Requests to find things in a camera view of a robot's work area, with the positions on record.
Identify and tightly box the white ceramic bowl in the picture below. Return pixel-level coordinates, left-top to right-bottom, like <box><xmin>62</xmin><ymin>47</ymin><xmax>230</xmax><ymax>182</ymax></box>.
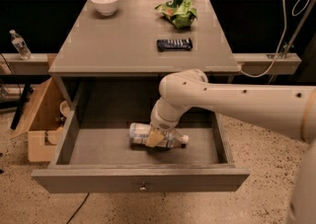
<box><xmin>90</xmin><ymin>0</ymin><xmax>119</xmax><ymax>16</ymax></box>

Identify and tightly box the metal drawer knob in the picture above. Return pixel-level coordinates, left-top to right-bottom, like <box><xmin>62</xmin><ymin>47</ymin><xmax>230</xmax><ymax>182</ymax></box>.
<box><xmin>139</xmin><ymin>182</ymin><xmax>148</xmax><ymax>191</ymax></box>

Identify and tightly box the black table leg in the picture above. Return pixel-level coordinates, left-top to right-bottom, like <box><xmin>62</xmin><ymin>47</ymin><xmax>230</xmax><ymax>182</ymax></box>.
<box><xmin>10</xmin><ymin>82</ymin><xmax>31</xmax><ymax>130</ymax></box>

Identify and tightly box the grey ledge rail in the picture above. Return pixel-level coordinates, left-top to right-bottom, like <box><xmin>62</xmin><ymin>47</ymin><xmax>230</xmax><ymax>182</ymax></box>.
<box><xmin>0</xmin><ymin>53</ymin><xmax>301</xmax><ymax>75</ymax></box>

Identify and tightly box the grey cabinet with counter top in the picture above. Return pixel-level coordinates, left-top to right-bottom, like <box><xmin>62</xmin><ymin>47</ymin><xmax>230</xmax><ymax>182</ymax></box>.
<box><xmin>49</xmin><ymin>0</ymin><xmax>238</xmax><ymax>102</ymax></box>

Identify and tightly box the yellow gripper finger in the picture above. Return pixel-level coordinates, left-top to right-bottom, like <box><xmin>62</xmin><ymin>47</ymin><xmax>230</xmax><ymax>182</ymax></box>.
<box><xmin>145</xmin><ymin>128</ymin><xmax>165</xmax><ymax>147</ymax></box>

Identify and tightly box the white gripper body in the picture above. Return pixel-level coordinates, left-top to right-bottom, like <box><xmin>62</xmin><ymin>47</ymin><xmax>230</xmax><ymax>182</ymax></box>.
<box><xmin>150</xmin><ymin>111</ymin><xmax>179</xmax><ymax>132</ymax></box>

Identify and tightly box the black floor cable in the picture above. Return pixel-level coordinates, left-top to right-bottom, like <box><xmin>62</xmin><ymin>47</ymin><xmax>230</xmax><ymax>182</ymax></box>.
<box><xmin>65</xmin><ymin>192</ymin><xmax>91</xmax><ymax>224</ymax></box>

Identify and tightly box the dark blue snack bar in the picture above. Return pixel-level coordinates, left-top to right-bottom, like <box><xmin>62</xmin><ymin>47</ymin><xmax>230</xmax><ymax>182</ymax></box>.
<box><xmin>156</xmin><ymin>38</ymin><xmax>193</xmax><ymax>51</ymax></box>

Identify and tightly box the green chip bag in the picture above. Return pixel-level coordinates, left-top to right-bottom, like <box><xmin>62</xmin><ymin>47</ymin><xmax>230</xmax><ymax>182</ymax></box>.
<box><xmin>155</xmin><ymin>0</ymin><xmax>198</xmax><ymax>29</ymax></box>

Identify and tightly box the grey open top drawer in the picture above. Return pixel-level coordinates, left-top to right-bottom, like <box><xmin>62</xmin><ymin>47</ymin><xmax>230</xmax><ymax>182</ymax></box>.
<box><xmin>32</xmin><ymin>81</ymin><xmax>250</xmax><ymax>193</ymax></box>

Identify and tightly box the cardboard box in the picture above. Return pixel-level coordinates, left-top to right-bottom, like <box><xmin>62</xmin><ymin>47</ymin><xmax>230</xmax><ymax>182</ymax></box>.
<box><xmin>11</xmin><ymin>78</ymin><xmax>64</xmax><ymax>162</ymax></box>

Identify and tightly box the clear water bottle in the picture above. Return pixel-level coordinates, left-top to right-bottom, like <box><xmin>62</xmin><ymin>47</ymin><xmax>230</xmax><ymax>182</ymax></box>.
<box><xmin>10</xmin><ymin>30</ymin><xmax>32</xmax><ymax>60</ymax></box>

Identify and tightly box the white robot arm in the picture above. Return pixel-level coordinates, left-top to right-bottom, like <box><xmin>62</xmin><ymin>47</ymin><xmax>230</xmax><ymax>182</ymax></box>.
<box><xmin>146</xmin><ymin>69</ymin><xmax>316</xmax><ymax>224</ymax></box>

